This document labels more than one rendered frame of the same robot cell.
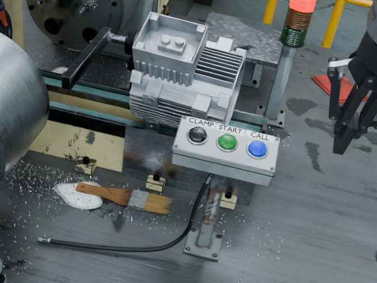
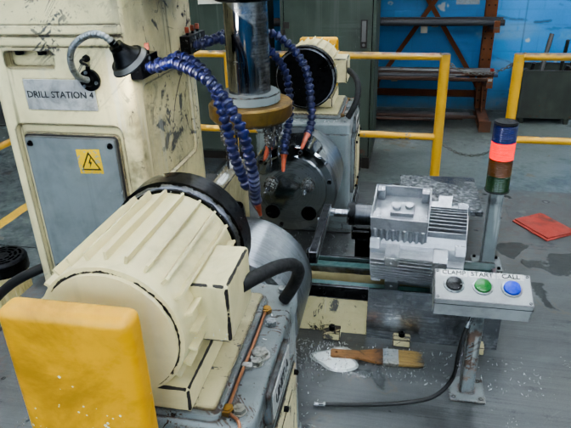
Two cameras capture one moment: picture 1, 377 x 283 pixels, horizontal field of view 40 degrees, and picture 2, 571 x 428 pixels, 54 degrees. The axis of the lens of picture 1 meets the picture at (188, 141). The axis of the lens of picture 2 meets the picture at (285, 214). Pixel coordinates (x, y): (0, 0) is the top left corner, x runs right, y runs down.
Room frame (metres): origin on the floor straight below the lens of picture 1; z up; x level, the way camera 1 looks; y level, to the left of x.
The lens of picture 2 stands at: (-0.20, 0.19, 1.64)
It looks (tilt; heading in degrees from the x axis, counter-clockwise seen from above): 26 degrees down; 7
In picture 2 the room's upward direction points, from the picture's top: 2 degrees counter-clockwise
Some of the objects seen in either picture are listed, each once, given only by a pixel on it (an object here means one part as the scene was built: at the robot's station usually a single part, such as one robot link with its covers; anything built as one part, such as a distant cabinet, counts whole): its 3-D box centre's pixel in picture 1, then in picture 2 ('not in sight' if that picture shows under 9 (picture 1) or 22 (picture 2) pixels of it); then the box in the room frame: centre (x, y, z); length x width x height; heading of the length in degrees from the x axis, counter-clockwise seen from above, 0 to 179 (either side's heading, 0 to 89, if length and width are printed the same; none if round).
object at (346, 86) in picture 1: (339, 87); (544, 226); (1.46, -0.44, 0.80); 0.15 x 0.12 x 0.01; 27
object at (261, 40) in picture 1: (238, 53); (437, 208); (1.46, -0.10, 0.86); 0.27 x 0.24 x 0.12; 175
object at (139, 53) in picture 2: not in sight; (106, 63); (0.76, 0.61, 1.46); 0.18 x 0.11 x 0.13; 85
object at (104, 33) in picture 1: (89, 55); (321, 231); (0.99, 0.24, 1.01); 0.26 x 0.04 x 0.03; 175
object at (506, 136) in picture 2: not in sight; (505, 132); (1.22, -0.21, 1.19); 0.06 x 0.06 x 0.04
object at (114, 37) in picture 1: (123, 40); (344, 213); (1.09, 0.19, 1.01); 0.08 x 0.02 x 0.02; 85
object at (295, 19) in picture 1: (298, 16); (500, 166); (1.22, -0.21, 1.10); 0.06 x 0.06 x 0.04
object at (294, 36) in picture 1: (293, 33); (497, 182); (1.22, -0.21, 1.05); 0.06 x 0.06 x 0.04
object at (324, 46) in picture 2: not in sight; (324, 105); (1.60, 0.27, 1.16); 0.33 x 0.26 x 0.42; 175
